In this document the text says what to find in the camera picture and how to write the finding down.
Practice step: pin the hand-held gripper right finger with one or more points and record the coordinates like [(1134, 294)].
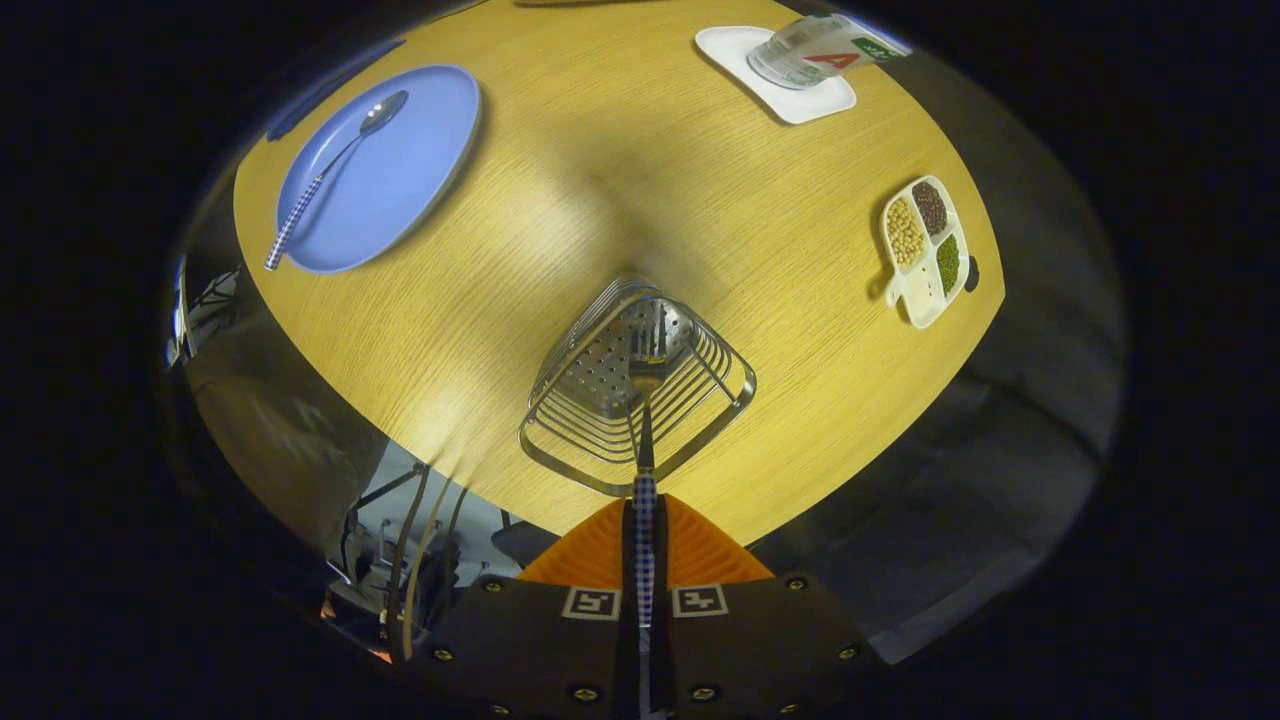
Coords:
[(663, 550)]

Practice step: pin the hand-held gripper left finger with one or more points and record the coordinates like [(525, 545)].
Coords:
[(629, 550)]

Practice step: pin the white divided bean tray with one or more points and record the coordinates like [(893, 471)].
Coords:
[(925, 290)]

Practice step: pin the blue round plate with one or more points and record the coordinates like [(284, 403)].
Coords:
[(400, 170)]

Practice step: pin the white square coaster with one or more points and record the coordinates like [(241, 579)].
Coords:
[(810, 100)]

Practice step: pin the white green-capped bottle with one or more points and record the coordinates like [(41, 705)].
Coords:
[(800, 55)]

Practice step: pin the blue folded cloth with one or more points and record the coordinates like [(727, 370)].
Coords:
[(330, 88)]

